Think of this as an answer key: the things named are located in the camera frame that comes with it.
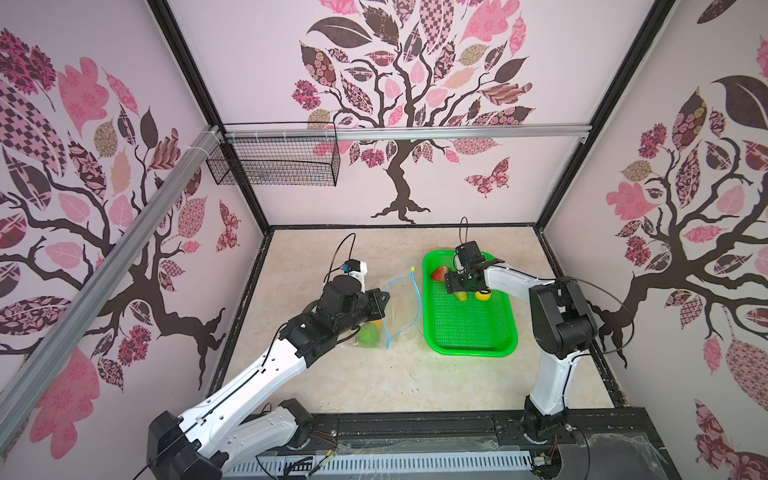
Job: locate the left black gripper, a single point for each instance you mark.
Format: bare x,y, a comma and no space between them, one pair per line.
375,303

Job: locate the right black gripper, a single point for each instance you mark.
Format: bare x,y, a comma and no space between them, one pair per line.
457,282

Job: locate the clear zip bag blue zipper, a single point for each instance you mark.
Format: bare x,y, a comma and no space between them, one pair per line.
403,312

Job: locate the red apple toy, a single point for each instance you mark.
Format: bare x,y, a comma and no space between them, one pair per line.
440,274

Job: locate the green apple toy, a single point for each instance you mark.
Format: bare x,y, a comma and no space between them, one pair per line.
369,336

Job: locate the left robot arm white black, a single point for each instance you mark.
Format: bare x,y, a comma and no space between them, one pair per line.
209,439

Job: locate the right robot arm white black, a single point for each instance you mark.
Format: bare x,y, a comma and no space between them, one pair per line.
562,325

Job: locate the green plastic basket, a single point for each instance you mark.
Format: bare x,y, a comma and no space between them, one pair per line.
479,328

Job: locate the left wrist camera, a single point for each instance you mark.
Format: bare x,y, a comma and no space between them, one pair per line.
356,269

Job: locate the black wire wall basket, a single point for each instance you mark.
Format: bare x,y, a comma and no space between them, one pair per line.
277,154

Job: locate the rear aluminium frame rail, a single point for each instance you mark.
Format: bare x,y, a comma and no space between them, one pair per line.
415,133

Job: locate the aluminium frame rail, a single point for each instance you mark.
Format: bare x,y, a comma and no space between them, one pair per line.
415,133
31,381

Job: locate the white slotted cable duct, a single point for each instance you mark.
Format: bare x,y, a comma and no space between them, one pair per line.
379,465

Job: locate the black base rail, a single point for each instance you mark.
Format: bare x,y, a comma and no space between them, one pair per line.
593,444

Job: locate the left aluminium frame rail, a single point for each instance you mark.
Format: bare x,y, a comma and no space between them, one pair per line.
31,381

